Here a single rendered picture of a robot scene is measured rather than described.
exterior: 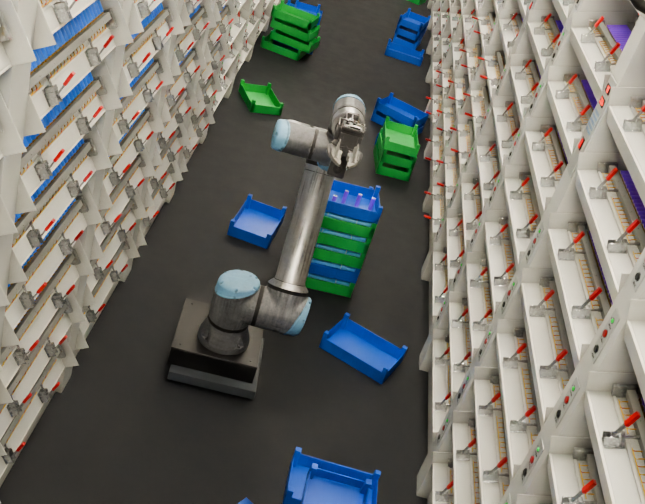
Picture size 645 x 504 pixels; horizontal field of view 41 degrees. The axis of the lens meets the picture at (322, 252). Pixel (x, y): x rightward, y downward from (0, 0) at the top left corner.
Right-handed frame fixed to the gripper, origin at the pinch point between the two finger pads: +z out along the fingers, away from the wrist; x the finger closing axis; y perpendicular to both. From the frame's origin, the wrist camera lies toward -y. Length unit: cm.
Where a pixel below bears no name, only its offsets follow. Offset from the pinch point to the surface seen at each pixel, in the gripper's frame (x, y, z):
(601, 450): 57, -11, 72
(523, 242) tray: 65, -27, -40
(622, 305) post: 58, 9, 49
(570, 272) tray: 63, -8, 7
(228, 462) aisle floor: -5, -121, -13
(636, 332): 59, 9, 58
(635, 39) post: 62, 46, -19
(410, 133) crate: 60, -98, -289
